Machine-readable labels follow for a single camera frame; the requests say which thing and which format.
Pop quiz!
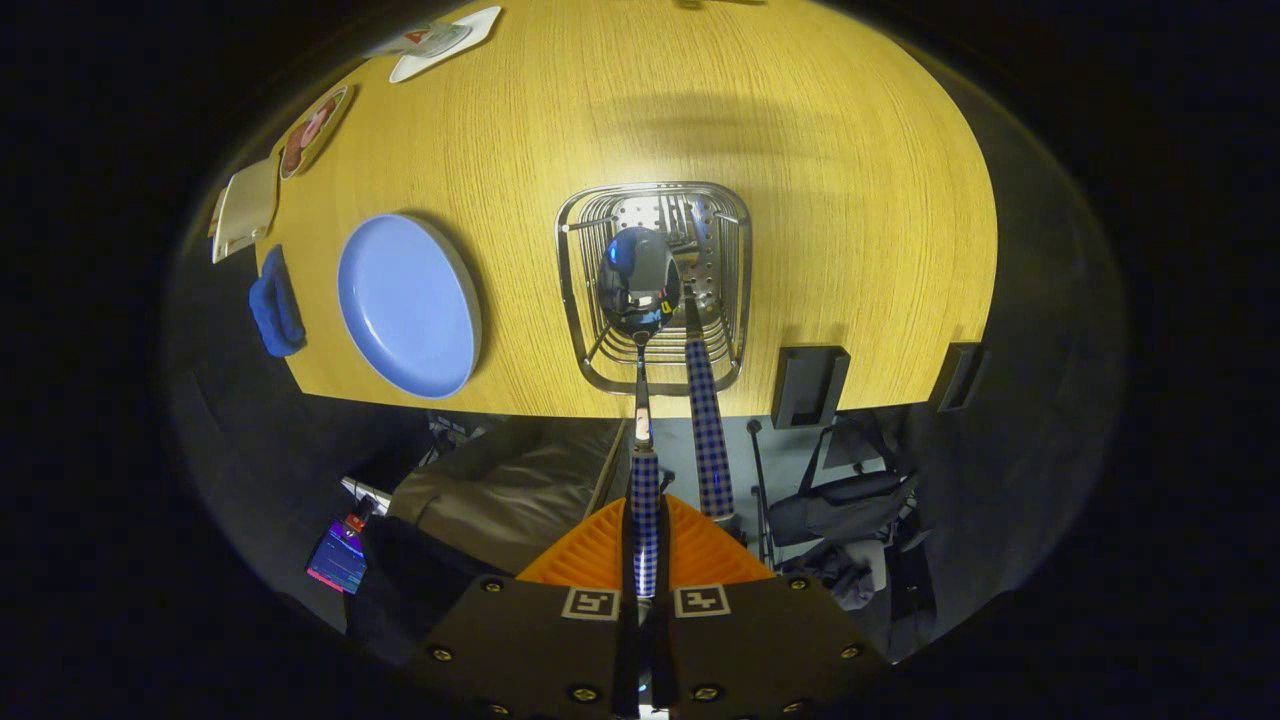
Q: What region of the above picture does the fork with blue checked handle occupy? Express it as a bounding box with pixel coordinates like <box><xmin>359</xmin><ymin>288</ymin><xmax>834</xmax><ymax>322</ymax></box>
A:
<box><xmin>683</xmin><ymin>288</ymin><xmax>737</xmax><ymax>521</ymax></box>

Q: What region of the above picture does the lit purple screen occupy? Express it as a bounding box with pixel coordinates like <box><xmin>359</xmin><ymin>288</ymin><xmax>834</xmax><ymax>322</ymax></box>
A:
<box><xmin>306</xmin><ymin>517</ymin><xmax>369</xmax><ymax>596</ymax></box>

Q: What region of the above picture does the oval plate of food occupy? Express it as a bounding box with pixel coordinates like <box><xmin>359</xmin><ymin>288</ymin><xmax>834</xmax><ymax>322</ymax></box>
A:
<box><xmin>278</xmin><ymin>83</ymin><xmax>353</xmax><ymax>181</ymax></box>

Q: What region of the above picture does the white plastic bottle green cap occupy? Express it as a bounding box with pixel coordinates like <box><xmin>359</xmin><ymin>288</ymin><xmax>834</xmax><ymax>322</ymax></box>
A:
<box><xmin>365</xmin><ymin>22</ymin><xmax>471</xmax><ymax>59</ymax></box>

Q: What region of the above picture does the dark office chair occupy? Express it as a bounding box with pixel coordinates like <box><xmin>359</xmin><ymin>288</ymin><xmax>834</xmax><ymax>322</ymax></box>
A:
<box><xmin>765</xmin><ymin>420</ymin><xmax>921</xmax><ymax>571</ymax></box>

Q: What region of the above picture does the blue round plate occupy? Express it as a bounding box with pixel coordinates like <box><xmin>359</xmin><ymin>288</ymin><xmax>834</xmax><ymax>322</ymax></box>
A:
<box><xmin>337</xmin><ymin>213</ymin><xmax>483</xmax><ymax>400</ymax></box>

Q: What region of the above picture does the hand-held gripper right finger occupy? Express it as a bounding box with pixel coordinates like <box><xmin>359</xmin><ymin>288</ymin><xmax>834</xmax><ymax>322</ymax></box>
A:
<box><xmin>658</xmin><ymin>495</ymin><xmax>889</xmax><ymax>720</ymax></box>

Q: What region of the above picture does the white toaster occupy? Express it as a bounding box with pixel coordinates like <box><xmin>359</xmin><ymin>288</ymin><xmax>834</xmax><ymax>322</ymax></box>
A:
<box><xmin>210</xmin><ymin>155</ymin><xmax>281</xmax><ymax>265</ymax></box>

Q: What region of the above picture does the white coaster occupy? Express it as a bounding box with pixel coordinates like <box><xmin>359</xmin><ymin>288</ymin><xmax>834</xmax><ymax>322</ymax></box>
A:
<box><xmin>389</xmin><ymin>6</ymin><xmax>502</xmax><ymax>84</ymax></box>

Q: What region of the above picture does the spoon with blue checked handle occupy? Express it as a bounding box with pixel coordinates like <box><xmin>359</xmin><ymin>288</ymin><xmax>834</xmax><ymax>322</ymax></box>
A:
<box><xmin>597</xmin><ymin>227</ymin><xmax>683</xmax><ymax>601</ymax></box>

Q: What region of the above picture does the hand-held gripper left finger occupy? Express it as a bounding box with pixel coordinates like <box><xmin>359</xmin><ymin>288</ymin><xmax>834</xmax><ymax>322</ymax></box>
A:
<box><xmin>410</xmin><ymin>497</ymin><xmax>637</xmax><ymax>720</ymax></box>

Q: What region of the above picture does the blue folded cloth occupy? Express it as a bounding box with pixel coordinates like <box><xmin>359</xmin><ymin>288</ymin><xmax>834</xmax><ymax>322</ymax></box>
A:
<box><xmin>248</xmin><ymin>245</ymin><xmax>307</xmax><ymax>358</ymax></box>

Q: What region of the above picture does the metal wire basket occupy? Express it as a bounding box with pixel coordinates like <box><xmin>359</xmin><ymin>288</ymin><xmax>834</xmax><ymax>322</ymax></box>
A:
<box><xmin>555</xmin><ymin>181</ymin><xmax>753</xmax><ymax>397</ymax></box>

